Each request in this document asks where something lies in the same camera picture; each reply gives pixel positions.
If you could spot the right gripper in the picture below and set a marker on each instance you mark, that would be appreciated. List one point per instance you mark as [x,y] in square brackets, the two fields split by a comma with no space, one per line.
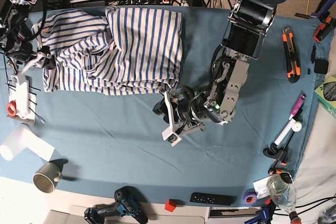
[40,59]

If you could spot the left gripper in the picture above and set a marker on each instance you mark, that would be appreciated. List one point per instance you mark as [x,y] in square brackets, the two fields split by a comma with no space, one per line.
[177,110]

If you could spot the blue white striped T-shirt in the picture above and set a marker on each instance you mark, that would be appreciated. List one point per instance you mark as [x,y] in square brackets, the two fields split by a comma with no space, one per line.
[127,50]

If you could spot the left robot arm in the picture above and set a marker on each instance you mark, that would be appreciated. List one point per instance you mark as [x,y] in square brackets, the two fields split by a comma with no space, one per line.
[249,21]

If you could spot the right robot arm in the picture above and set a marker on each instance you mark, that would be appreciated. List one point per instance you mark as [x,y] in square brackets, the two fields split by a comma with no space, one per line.
[16,37]

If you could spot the white plastic box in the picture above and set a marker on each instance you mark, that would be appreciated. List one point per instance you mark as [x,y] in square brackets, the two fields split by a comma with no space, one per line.
[22,99]

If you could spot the blue table cloth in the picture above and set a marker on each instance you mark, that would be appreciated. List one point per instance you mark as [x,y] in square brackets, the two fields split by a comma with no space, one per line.
[111,142]

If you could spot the red tape roll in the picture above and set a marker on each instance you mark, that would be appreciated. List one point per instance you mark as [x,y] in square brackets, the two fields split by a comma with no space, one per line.
[11,108]

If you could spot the translucent white plastic cup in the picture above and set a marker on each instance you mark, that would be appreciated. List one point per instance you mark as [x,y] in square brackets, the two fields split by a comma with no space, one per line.
[21,138]

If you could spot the red cube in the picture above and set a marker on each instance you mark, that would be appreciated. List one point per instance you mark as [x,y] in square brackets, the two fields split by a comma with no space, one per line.
[170,205]

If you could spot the black remote control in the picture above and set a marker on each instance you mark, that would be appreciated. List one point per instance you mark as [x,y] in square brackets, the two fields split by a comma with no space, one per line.
[212,199]

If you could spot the black teal power drill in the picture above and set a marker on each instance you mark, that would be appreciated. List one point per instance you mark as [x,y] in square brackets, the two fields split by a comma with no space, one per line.
[125,205]

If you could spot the grey ceramic mug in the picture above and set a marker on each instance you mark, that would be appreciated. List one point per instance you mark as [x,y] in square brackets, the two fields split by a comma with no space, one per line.
[47,178]

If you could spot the purple tape roll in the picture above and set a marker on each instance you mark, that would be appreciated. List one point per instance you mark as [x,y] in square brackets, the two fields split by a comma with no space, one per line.
[250,197]

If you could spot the white paper card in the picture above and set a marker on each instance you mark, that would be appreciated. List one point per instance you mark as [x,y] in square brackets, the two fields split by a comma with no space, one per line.
[260,187]

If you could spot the white marker pen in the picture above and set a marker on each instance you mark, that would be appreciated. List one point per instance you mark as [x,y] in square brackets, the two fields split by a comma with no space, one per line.
[293,125]

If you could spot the black orange bar clamp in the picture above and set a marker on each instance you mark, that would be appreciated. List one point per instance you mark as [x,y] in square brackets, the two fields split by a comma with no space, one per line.
[278,154]

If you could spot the orange black utility knife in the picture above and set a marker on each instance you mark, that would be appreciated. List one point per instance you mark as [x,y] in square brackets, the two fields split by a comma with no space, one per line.
[292,57]

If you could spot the clear plastic bottle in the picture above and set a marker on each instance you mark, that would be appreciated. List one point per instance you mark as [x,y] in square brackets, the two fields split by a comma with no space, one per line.
[283,194]

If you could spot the purple glue tube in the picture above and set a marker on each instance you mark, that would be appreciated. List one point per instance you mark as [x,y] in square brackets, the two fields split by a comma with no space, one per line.
[298,104]

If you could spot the blue spring clamp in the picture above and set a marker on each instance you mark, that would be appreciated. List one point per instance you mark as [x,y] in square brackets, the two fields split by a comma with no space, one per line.
[265,214]

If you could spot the green cardboard box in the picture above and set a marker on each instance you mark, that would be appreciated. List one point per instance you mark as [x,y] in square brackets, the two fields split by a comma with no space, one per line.
[326,94]

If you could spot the black small block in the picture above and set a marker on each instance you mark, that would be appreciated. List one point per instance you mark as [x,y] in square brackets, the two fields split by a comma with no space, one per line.
[321,66]

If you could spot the red black spring clamp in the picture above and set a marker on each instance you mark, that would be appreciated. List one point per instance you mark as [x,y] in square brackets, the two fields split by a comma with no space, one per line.
[324,29]

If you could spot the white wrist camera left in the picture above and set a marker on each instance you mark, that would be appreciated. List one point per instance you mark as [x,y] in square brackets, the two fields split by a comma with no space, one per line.
[170,136]

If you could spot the black cable tie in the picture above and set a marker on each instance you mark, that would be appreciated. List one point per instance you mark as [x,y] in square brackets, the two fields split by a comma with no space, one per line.
[7,78]

